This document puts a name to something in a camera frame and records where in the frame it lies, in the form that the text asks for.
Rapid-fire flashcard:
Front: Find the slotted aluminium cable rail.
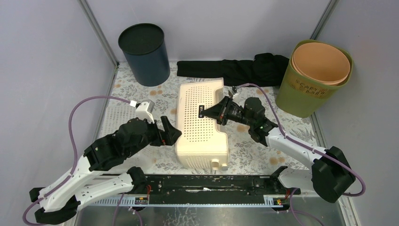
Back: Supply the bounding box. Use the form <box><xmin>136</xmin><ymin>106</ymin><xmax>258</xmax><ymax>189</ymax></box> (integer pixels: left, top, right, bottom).
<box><xmin>79</xmin><ymin>194</ymin><xmax>286</xmax><ymax>208</ymax></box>

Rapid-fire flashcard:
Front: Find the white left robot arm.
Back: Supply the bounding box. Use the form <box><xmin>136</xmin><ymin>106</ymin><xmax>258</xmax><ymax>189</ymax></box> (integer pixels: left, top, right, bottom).
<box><xmin>29</xmin><ymin>116</ymin><xmax>182</xmax><ymax>226</ymax></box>

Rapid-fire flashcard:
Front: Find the white perforated basket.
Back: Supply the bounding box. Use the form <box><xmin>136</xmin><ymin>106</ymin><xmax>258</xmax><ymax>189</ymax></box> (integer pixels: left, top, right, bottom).
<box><xmin>98</xmin><ymin>104</ymin><xmax>160</xmax><ymax>172</ymax></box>

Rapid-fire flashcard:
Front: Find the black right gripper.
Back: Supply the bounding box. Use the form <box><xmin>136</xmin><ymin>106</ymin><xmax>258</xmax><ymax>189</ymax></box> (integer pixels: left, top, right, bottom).
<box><xmin>200</xmin><ymin>96</ymin><xmax>254</xmax><ymax>127</ymax></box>

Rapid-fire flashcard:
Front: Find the black cloth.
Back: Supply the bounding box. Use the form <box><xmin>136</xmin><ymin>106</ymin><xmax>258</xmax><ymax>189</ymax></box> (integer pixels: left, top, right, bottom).
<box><xmin>177</xmin><ymin>53</ymin><xmax>289</xmax><ymax>87</ymax></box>

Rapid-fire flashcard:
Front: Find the floral patterned table mat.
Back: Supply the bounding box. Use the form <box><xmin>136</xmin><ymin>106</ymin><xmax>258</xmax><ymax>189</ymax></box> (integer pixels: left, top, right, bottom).
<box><xmin>107</xmin><ymin>62</ymin><xmax>319</xmax><ymax>175</ymax></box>

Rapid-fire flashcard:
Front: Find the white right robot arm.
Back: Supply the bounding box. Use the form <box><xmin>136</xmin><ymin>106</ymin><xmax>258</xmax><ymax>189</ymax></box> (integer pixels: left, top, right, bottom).
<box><xmin>199</xmin><ymin>96</ymin><xmax>356</xmax><ymax>203</ymax></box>

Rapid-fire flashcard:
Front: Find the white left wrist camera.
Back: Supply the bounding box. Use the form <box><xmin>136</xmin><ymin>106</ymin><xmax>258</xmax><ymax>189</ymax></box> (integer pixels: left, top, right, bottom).
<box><xmin>130</xmin><ymin>99</ymin><xmax>155</xmax><ymax>124</ymax></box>

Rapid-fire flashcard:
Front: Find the dark blue cylindrical bin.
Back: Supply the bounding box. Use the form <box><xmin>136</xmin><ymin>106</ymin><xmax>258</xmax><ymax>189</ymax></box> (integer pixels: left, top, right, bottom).
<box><xmin>118</xmin><ymin>23</ymin><xmax>170</xmax><ymax>87</ymax></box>

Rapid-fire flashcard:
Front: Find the cream perforated plastic basket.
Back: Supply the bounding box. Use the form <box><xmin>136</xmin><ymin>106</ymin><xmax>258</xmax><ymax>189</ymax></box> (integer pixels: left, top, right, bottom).
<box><xmin>175</xmin><ymin>79</ymin><xmax>229</xmax><ymax>170</ymax></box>

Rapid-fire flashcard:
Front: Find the orange inner bucket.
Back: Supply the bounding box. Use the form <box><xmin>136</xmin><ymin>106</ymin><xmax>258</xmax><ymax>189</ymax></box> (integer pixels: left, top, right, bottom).
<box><xmin>291</xmin><ymin>42</ymin><xmax>351</xmax><ymax>86</ymax></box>

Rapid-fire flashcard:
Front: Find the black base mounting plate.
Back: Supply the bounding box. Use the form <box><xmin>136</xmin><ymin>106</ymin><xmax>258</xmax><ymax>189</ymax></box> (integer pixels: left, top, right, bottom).
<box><xmin>127</xmin><ymin>174</ymin><xmax>301</xmax><ymax>203</ymax></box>

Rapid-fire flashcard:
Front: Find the green ribbed waste bin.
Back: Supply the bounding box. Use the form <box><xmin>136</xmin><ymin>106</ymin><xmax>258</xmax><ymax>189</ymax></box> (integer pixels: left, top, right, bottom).
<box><xmin>276</xmin><ymin>40</ymin><xmax>354</xmax><ymax>118</ymax></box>

